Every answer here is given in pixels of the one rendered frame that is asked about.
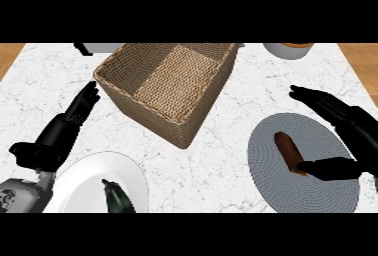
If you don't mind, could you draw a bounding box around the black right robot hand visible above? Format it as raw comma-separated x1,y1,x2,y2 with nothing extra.
287,84,378,194

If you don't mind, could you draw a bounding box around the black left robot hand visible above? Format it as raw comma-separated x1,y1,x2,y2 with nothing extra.
7,80,101,173

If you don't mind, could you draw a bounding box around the brown sweet potato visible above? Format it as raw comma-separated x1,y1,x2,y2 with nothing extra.
272,131,308,177

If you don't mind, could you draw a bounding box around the grey round placemat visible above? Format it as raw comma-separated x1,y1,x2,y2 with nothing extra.
246,112,361,214

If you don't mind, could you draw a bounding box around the woven wicker basket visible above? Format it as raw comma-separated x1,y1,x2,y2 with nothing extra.
91,43,240,150

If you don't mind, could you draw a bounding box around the white plate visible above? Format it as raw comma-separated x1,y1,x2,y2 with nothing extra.
42,150,150,214

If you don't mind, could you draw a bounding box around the white bowl with orange contents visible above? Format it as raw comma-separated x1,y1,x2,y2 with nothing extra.
261,43,315,61

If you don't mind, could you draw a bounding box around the dark green zucchini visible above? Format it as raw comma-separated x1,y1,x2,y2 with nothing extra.
100,178,137,214

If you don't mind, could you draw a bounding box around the grey pot with black handle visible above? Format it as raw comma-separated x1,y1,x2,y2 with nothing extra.
72,43,123,57

